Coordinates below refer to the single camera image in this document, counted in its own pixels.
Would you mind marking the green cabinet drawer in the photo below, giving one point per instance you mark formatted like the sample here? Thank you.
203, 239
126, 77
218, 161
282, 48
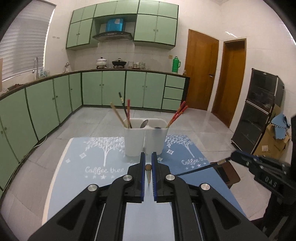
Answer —
175, 81
174, 92
172, 103

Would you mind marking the black wok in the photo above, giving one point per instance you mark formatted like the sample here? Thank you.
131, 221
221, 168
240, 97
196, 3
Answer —
119, 63

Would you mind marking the cardboard box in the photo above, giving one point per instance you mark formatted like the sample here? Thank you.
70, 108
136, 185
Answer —
272, 143

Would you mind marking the white cooking pot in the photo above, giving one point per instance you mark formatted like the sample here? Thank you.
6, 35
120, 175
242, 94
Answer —
101, 62

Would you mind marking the black glass-door cabinet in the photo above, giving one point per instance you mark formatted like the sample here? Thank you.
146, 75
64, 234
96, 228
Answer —
256, 115

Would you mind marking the plain wooden door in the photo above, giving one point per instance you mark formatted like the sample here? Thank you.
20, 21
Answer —
231, 85

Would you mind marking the green kitchen cabinets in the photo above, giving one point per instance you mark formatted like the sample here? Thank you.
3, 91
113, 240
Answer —
148, 30
57, 97

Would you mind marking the brown wooden stool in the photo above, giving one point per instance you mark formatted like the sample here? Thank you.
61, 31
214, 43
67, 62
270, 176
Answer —
233, 178

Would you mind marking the white window blind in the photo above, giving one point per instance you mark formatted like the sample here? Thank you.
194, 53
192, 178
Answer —
23, 41

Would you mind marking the green lower kitchen cabinets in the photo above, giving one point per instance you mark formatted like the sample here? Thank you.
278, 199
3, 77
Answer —
57, 97

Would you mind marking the white plastic utensil holder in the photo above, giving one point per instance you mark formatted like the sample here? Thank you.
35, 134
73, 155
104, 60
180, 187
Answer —
134, 141

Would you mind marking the blue cloth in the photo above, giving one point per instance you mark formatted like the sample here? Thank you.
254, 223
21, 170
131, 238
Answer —
281, 125

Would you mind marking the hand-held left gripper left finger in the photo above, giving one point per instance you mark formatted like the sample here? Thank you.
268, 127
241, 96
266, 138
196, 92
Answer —
143, 171

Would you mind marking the metal spoon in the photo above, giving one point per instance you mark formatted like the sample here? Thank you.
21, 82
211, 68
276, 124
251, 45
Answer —
144, 124

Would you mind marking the chrome wall tap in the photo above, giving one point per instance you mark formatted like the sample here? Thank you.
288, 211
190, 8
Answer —
66, 67

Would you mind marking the green upper kitchen cabinets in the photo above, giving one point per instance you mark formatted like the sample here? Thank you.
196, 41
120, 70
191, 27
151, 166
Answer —
148, 30

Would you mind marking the plain beige bamboo chopstick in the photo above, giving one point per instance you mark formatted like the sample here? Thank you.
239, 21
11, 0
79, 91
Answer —
118, 115

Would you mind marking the green thermos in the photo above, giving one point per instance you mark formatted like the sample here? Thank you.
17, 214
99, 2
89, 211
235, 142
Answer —
175, 66

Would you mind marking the chrome sink faucet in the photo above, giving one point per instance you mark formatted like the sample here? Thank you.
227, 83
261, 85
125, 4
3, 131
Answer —
37, 69

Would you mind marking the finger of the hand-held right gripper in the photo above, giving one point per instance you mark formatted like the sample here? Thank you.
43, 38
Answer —
242, 156
268, 166

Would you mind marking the light blue tree-print placemat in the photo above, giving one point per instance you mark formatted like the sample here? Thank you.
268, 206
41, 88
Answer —
76, 176

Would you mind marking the red patterned bamboo chopstick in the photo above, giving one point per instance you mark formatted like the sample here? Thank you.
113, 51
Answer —
177, 112
182, 110

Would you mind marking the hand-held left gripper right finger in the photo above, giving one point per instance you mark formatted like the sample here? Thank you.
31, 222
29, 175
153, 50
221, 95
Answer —
154, 171

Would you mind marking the range hood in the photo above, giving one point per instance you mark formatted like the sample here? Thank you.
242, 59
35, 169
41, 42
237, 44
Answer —
113, 36

